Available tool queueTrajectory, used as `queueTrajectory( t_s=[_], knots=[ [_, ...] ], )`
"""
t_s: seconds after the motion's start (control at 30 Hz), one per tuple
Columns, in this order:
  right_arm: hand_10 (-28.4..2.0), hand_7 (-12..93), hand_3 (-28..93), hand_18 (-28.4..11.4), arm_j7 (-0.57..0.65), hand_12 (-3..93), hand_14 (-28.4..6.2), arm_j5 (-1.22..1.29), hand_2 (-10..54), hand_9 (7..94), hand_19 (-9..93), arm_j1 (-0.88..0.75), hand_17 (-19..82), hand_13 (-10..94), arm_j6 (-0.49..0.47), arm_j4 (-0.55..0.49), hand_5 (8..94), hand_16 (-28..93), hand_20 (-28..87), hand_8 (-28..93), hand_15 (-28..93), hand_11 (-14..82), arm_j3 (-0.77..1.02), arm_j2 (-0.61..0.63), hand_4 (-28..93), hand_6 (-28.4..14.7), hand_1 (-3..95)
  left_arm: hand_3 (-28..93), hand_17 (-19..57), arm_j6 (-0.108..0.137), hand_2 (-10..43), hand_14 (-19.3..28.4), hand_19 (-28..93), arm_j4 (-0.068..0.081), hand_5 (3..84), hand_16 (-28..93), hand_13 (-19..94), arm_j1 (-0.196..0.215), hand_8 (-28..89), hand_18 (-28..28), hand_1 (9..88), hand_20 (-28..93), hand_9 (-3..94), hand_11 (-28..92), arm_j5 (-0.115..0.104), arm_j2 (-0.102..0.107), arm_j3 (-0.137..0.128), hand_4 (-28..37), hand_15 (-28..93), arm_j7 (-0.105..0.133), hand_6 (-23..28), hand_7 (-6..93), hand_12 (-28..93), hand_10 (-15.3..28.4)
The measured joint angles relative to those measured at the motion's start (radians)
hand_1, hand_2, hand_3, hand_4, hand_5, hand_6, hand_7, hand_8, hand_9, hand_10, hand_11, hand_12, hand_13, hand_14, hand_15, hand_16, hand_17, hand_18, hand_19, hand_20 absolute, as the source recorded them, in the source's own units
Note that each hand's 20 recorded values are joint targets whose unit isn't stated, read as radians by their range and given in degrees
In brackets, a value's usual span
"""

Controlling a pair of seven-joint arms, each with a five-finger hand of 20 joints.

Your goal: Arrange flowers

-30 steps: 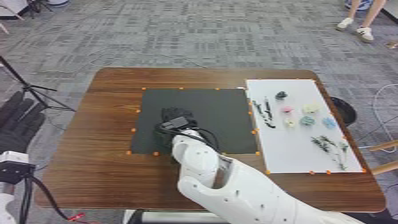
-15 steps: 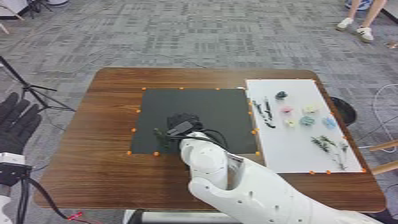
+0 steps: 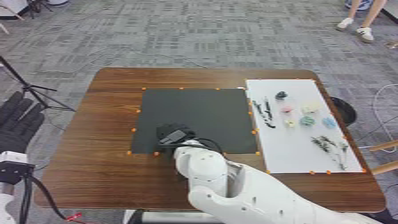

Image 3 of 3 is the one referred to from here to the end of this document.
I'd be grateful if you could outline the pale grey bar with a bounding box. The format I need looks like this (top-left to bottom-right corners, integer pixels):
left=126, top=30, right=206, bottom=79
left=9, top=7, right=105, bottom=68
left=122, top=209, right=224, bottom=224

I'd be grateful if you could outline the black cable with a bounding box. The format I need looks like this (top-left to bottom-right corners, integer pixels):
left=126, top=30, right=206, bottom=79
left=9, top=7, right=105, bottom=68
left=192, top=137, right=227, bottom=158
left=19, top=173, right=71, bottom=224

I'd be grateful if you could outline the green sprig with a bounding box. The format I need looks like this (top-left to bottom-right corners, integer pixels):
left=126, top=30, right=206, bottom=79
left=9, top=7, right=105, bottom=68
left=336, top=141, right=352, bottom=171
left=309, top=135, right=339, bottom=154

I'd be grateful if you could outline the black round stool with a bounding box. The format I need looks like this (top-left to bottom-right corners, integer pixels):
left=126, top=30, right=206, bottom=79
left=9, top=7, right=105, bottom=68
left=328, top=96, right=359, bottom=128

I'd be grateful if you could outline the white sheet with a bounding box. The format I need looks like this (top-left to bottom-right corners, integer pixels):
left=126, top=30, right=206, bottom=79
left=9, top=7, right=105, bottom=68
left=243, top=78, right=366, bottom=175

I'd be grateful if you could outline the dark mat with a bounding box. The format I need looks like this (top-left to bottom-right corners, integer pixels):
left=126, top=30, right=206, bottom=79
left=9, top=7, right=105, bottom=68
left=128, top=87, right=261, bottom=155

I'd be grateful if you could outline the black tripod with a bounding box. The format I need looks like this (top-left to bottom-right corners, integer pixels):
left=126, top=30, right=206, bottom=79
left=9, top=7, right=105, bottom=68
left=0, top=55, right=78, bottom=113

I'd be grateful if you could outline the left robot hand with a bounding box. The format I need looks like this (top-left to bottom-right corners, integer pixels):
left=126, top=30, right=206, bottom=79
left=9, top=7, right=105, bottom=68
left=0, top=90, right=48, bottom=155

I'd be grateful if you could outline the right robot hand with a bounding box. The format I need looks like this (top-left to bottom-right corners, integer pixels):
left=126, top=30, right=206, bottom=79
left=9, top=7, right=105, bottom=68
left=154, top=122, right=197, bottom=146

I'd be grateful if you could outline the person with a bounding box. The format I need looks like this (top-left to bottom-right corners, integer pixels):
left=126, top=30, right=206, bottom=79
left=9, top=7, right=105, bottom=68
left=334, top=0, right=391, bottom=44

